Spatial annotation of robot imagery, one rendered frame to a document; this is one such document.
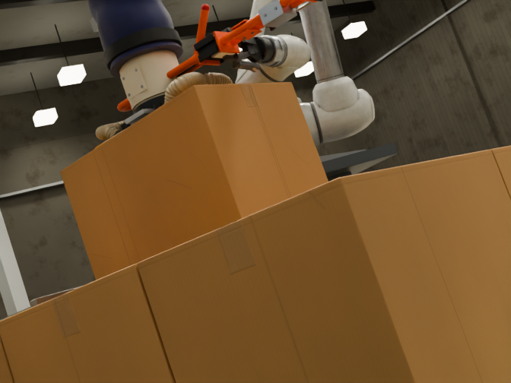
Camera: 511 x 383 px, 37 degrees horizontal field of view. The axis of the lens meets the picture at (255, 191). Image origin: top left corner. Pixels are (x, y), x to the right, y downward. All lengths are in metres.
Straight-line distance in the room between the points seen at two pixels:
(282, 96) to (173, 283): 1.02
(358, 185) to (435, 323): 0.22
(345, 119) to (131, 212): 0.96
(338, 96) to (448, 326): 1.68
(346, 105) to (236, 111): 0.84
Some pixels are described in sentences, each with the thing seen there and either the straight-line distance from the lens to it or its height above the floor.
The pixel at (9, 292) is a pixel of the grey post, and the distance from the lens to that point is 5.61.
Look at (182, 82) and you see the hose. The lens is 2.01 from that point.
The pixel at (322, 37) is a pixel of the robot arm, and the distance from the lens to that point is 2.72.
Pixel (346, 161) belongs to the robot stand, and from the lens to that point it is 2.53.
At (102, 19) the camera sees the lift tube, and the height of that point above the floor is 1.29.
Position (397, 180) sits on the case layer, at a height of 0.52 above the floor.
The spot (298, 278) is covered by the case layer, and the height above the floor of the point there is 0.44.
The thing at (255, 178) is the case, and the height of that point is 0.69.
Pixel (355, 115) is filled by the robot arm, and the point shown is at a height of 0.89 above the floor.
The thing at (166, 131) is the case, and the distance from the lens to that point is 1.92.
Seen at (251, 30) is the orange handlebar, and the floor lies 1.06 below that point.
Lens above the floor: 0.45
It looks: 6 degrees up
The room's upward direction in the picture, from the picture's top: 19 degrees counter-clockwise
